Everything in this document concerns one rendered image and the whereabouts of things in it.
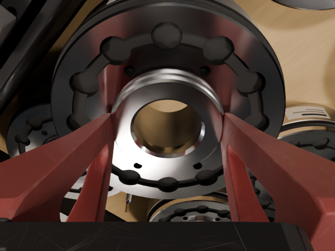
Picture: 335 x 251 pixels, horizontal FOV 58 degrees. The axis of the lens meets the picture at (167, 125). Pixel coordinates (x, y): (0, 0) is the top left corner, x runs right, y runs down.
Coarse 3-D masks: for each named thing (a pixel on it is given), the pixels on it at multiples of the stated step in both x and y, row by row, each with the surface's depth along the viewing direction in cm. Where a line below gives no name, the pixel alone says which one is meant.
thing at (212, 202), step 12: (168, 204) 27; (180, 204) 26; (192, 204) 26; (204, 204) 26; (216, 204) 26; (228, 204) 26; (156, 216) 27; (168, 216) 28; (180, 216) 27; (192, 216) 27; (204, 216) 27; (216, 216) 27; (228, 216) 27
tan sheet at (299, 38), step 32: (96, 0) 19; (256, 0) 19; (64, 32) 21; (288, 32) 20; (320, 32) 20; (288, 64) 21; (320, 64) 21; (288, 96) 23; (320, 96) 23; (0, 128) 26
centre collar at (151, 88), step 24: (120, 96) 12; (144, 96) 12; (168, 96) 12; (192, 96) 12; (216, 96) 12; (120, 120) 12; (216, 120) 12; (120, 144) 13; (144, 144) 14; (192, 144) 13; (216, 144) 13; (168, 168) 14
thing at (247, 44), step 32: (160, 0) 10; (96, 32) 11; (128, 32) 11; (160, 32) 11; (192, 32) 11; (224, 32) 11; (64, 64) 12; (96, 64) 12; (128, 64) 12; (160, 64) 12; (192, 64) 12; (224, 64) 12; (256, 64) 12; (64, 96) 12; (96, 96) 12; (224, 96) 12; (256, 96) 13; (64, 128) 13; (128, 160) 14; (128, 192) 16; (160, 192) 16; (192, 192) 16
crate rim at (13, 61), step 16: (16, 0) 10; (32, 0) 10; (48, 0) 10; (64, 0) 10; (16, 16) 10; (32, 16) 11; (48, 16) 10; (16, 32) 12; (32, 32) 10; (0, 48) 11; (16, 48) 11; (0, 64) 11; (16, 64) 11; (0, 80) 11
